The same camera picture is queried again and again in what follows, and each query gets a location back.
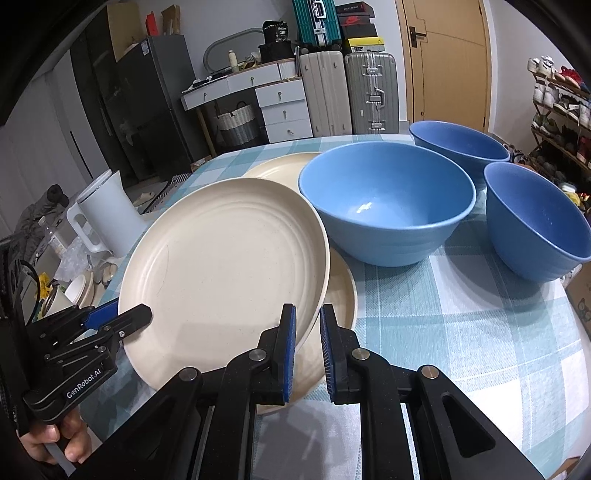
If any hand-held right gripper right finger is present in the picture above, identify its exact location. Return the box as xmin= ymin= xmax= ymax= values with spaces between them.
xmin=320 ymin=304 xmax=546 ymax=480

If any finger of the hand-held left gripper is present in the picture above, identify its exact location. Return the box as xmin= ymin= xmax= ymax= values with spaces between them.
xmin=28 ymin=298 xmax=122 ymax=344
xmin=44 ymin=304 xmax=153 ymax=365

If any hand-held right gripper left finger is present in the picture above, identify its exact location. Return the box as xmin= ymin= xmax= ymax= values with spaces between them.
xmin=69 ymin=304 xmax=297 ymax=480

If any cream plate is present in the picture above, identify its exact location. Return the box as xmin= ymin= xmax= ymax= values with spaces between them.
xmin=256 ymin=253 xmax=358 ymax=415
xmin=241 ymin=151 xmax=324 ymax=197
xmin=117 ymin=178 xmax=331 ymax=403

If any blue bowl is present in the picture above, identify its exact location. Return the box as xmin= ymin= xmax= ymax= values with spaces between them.
xmin=409 ymin=121 xmax=511 ymax=190
xmin=483 ymin=161 xmax=591 ymax=283
xmin=298 ymin=141 xmax=477 ymax=267

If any person's left hand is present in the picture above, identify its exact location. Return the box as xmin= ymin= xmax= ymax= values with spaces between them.
xmin=21 ymin=406 xmax=93 ymax=465

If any white electric kettle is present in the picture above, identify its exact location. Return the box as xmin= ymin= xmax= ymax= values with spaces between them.
xmin=66 ymin=170 xmax=148 ymax=259

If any teal checked tablecloth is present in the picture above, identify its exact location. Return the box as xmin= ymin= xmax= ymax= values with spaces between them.
xmin=81 ymin=134 xmax=587 ymax=480

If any dark jacket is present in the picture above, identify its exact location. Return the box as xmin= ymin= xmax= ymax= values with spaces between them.
xmin=14 ymin=185 xmax=70 ymax=241

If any woven laundry basket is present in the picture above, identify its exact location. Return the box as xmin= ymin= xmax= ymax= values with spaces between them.
xmin=213 ymin=104 xmax=259 ymax=148

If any dark refrigerator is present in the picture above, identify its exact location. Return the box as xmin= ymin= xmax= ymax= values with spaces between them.
xmin=69 ymin=34 xmax=206 ymax=185

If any white dresser with drawers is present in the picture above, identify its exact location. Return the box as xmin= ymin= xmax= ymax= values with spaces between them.
xmin=181 ymin=60 xmax=315 ymax=145

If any beige suitcase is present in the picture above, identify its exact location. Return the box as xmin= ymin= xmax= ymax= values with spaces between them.
xmin=298 ymin=50 xmax=354 ymax=138

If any grey suitcase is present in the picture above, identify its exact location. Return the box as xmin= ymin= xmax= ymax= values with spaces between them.
xmin=344 ymin=52 xmax=399 ymax=136

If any oval mirror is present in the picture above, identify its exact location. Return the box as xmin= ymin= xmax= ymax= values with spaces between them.
xmin=203 ymin=27 xmax=269 ymax=77

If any tall cardboard box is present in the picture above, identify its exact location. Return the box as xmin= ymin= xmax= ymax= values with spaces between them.
xmin=107 ymin=2 xmax=141 ymax=63

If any wooden shoe rack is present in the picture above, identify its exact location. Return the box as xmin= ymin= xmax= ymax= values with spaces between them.
xmin=526 ymin=69 xmax=591 ymax=185

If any wooden door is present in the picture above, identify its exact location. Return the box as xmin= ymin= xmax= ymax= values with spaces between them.
xmin=402 ymin=0 xmax=491 ymax=137

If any yellow shoebox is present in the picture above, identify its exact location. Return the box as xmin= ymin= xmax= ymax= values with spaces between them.
xmin=346 ymin=37 xmax=387 ymax=55

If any teal suitcase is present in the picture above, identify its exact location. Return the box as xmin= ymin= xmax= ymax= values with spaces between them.
xmin=292 ymin=0 xmax=343 ymax=49

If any shoe rack with shoes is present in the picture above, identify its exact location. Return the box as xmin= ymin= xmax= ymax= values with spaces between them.
xmin=526 ymin=55 xmax=591 ymax=183

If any black cable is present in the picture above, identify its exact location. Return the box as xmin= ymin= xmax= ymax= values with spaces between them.
xmin=16 ymin=261 xmax=43 ymax=324

